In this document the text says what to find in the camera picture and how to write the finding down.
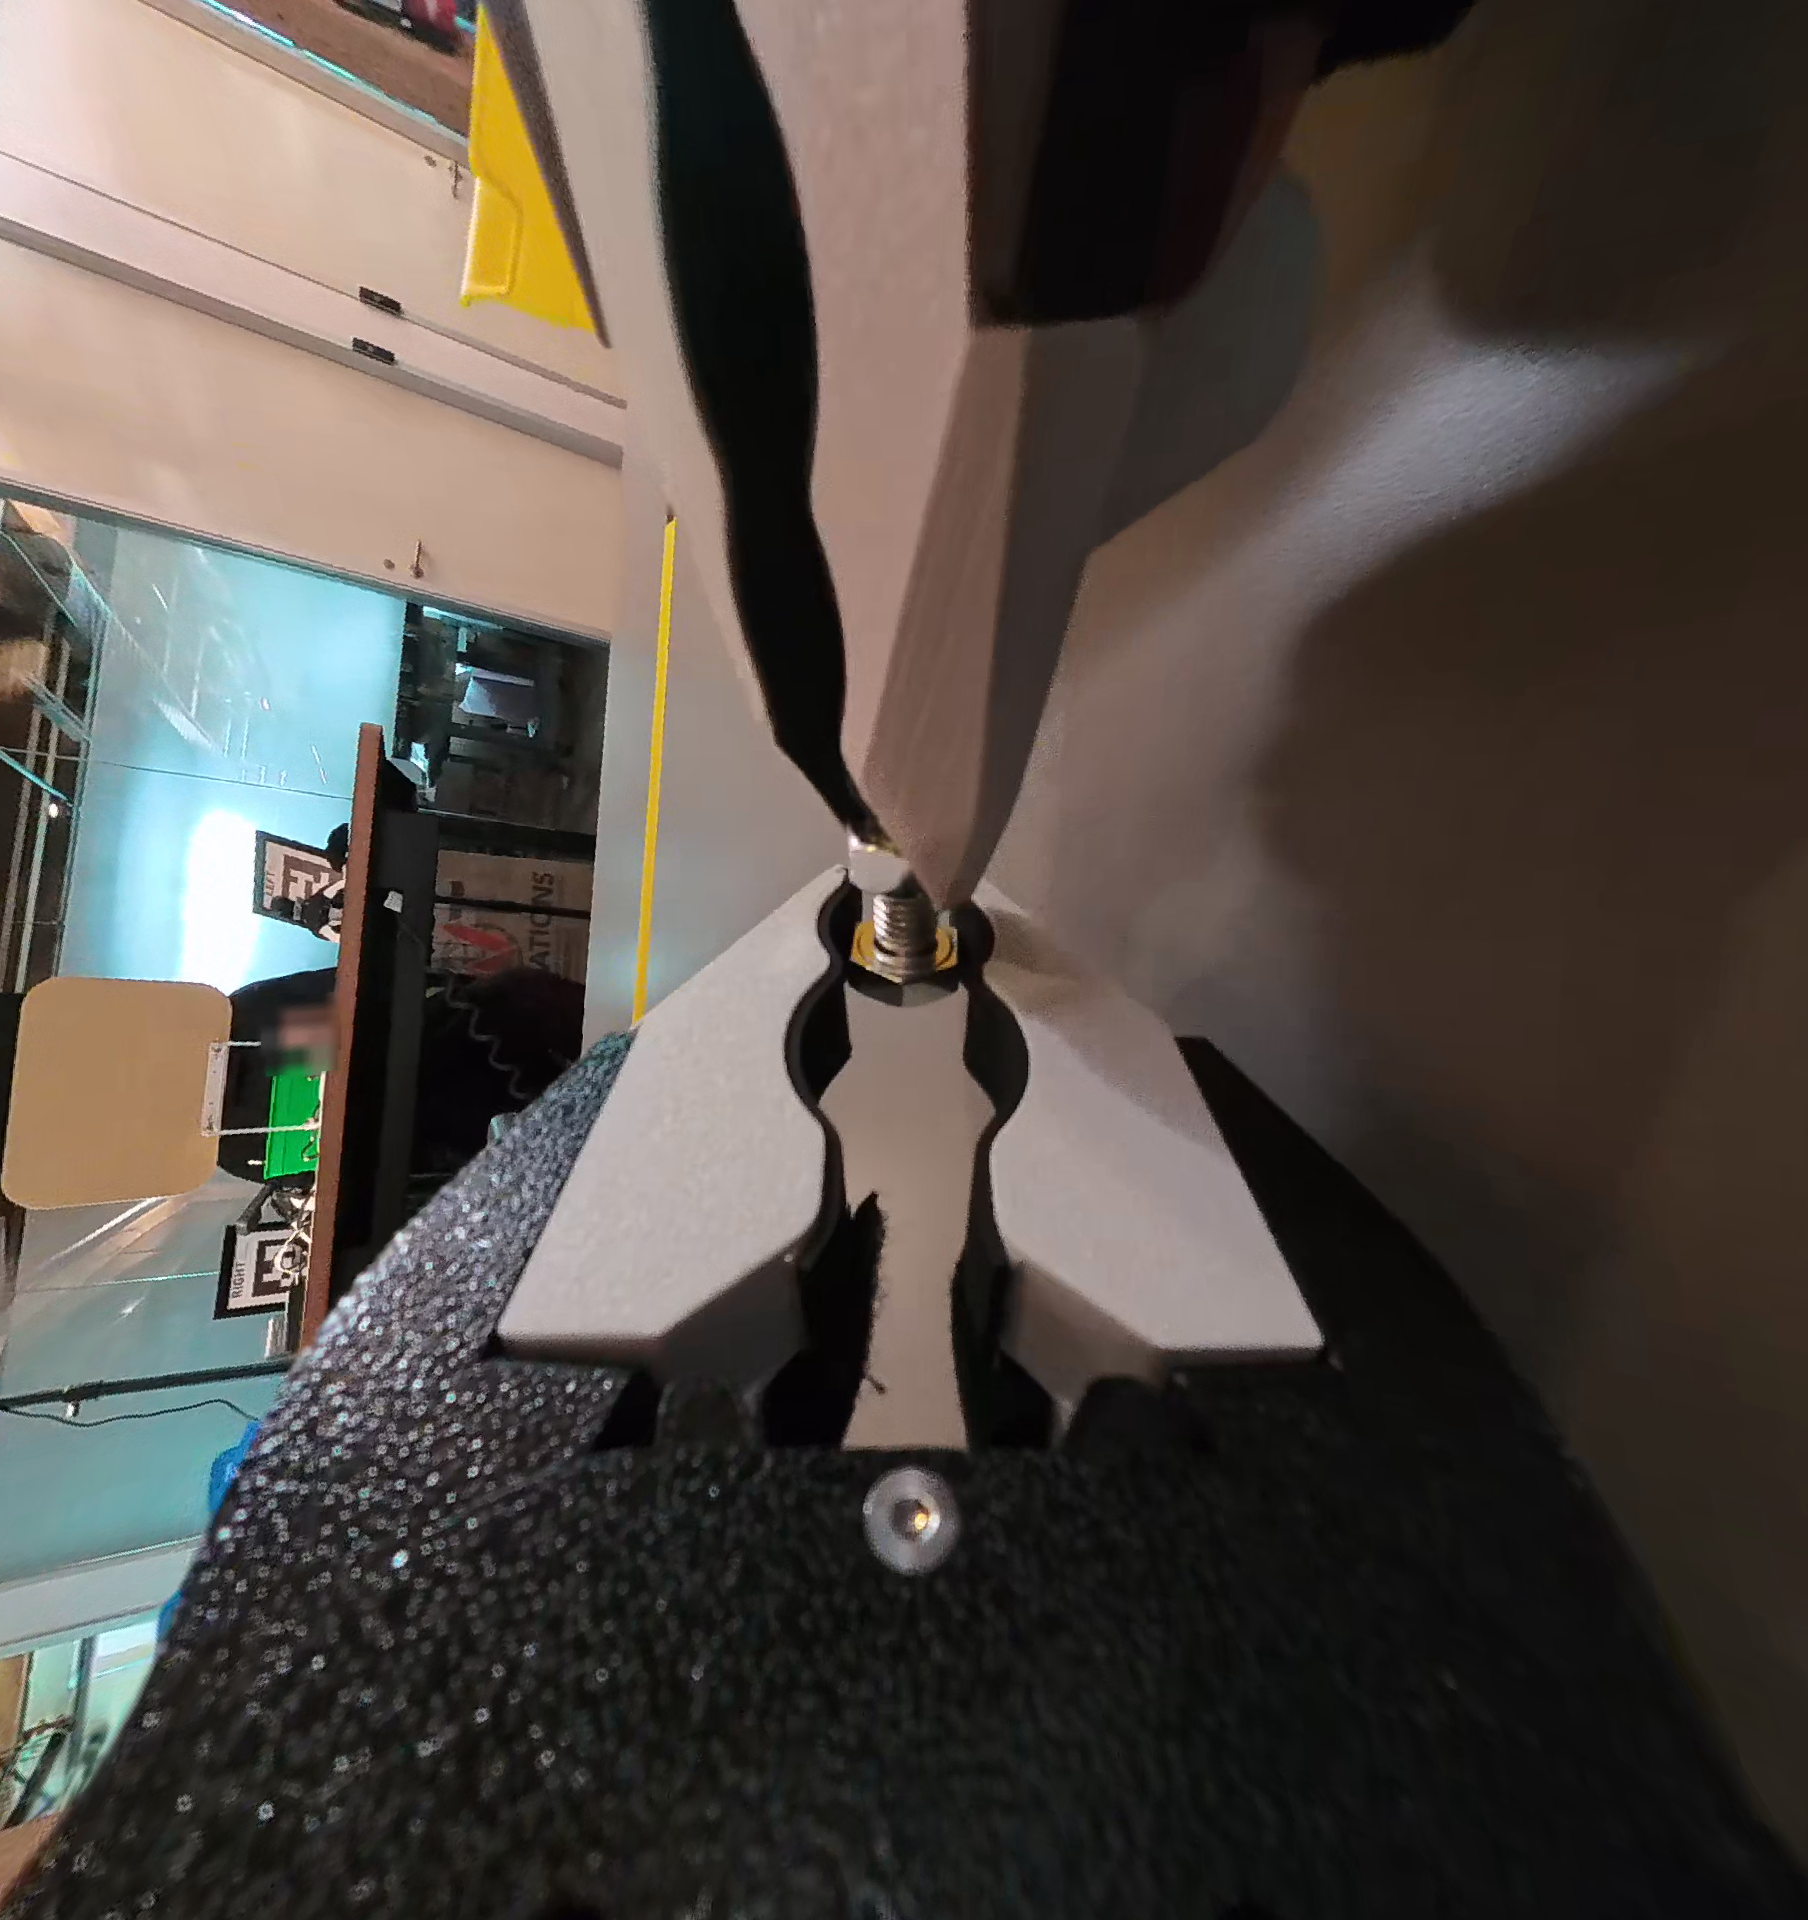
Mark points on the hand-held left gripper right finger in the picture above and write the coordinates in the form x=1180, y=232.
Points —
x=1130, y=1185

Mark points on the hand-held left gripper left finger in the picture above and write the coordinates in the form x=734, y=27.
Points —
x=665, y=1154

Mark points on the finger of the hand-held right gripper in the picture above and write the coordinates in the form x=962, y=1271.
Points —
x=934, y=497

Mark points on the silver hex nut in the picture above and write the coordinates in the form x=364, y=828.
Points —
x=911, y=983

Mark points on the silver steel bolt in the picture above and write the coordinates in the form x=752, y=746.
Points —
x=900, y=924

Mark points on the white printed banner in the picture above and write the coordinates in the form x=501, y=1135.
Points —
x=522, y=916

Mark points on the brown wooden panel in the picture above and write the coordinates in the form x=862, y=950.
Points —
x=379, y=1051

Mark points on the black and white tag sign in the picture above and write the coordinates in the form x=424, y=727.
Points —
x=296, y=887
x=263, y=1273

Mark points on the yellow plastic bin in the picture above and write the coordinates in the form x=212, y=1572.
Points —
x=522, y=180

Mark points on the beige chair backrest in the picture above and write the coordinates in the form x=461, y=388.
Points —
x=118, y=1096

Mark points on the black stand pole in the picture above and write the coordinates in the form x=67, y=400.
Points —
x=108, y=1387

